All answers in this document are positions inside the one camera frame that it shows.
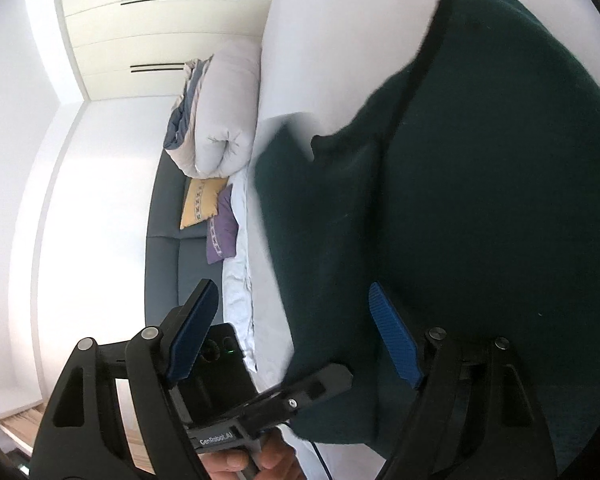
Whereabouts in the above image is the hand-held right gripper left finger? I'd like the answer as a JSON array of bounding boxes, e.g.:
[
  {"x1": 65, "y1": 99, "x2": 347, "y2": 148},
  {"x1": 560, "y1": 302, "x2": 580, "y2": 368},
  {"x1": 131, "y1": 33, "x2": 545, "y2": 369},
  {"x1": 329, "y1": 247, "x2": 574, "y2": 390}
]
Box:
[{"x1": 32, "y1": 280, "x2": 221, "y2": 480}]

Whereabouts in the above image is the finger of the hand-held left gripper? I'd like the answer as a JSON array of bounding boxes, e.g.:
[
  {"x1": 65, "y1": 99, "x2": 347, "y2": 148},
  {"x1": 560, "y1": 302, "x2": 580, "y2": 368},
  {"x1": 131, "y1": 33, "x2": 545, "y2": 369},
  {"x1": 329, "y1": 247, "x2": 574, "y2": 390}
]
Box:
[{"x1": 242, "y1": 363, "x2": 354, "y2": 434}]

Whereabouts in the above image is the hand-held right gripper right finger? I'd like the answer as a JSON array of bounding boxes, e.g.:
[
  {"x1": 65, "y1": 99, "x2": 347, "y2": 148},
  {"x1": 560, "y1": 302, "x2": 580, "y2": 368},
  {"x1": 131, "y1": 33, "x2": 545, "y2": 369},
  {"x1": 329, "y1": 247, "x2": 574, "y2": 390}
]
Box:
[{"x1": 369, "y1": 282, "x2": 566, "y2": 480}]

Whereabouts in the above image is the dark green sweater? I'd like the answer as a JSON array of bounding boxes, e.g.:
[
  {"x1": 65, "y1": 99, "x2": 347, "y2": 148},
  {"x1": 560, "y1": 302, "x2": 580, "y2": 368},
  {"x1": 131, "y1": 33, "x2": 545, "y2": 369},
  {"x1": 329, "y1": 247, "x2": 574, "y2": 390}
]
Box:
[{"x1": 254, "y1": 0, "x2": 600, "y2": 461}]

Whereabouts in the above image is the person's left hand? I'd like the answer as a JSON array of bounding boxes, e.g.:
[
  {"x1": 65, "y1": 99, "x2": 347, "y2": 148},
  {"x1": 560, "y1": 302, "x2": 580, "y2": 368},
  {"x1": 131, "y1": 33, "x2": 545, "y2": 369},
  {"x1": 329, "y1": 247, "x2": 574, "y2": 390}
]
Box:
[{"x1": 205, "y1": 427, "x2": 307, "y2": 480}]

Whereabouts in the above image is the white pillow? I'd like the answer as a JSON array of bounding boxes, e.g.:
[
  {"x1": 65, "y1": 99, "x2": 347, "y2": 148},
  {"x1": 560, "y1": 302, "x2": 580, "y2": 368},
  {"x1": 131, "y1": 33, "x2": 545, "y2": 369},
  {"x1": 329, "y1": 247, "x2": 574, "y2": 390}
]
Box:
[
  {"x1": 222, "y1": 255, "x2": 259, "y2": 374},
  {"x1": 228, "y1": 167, "x2": 254, "y2": 261}
]

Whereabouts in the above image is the dark green headboard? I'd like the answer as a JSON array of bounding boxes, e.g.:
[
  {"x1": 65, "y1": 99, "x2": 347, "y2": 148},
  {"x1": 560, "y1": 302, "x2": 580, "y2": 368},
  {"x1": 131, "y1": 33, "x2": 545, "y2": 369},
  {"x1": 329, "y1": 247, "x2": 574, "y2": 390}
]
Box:
[{"x1": 144, "y1": 150, "x2": 231, "y2": 342}]

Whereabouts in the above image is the purple patterned cushion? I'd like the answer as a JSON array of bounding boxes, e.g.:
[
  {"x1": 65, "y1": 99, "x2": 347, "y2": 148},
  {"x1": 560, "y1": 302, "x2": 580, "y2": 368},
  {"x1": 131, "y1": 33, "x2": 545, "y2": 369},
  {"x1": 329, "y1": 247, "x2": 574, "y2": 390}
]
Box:
[{"x1": 205, "y1": 185, "x2": 240, "y2": 265}]

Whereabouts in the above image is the yellow patterned cushion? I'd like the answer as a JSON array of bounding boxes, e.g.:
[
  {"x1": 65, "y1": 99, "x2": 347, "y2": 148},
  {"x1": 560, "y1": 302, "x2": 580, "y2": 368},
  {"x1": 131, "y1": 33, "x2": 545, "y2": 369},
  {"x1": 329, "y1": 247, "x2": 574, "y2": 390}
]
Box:
[{"x1": 180, "y1": 177, "x2": 229, "y2": 231}]

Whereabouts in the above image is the rolled white duvet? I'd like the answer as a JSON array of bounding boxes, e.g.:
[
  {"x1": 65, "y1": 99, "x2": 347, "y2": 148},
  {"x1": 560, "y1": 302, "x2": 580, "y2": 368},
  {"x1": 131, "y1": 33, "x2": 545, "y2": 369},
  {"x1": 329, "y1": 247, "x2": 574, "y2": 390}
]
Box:
[{"x1": 163, "y1": 37, "x2": 262, "y2": 180}]

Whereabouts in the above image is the white wardrobe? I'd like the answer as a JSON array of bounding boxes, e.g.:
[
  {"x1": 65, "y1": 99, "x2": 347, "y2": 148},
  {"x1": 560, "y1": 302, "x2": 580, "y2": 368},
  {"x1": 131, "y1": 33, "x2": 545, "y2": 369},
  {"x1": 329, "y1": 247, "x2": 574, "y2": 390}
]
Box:
[{"x1": 50, "y1": 0, "x2": 277, "y2": 104}]

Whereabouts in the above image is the black cable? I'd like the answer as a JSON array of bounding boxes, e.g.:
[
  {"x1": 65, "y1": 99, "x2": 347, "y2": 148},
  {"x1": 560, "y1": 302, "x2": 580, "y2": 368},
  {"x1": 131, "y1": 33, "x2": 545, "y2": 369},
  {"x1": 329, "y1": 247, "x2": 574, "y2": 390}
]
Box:
[{"x1": 307, "y1": 440, "x2": 332, "y2": 480}]

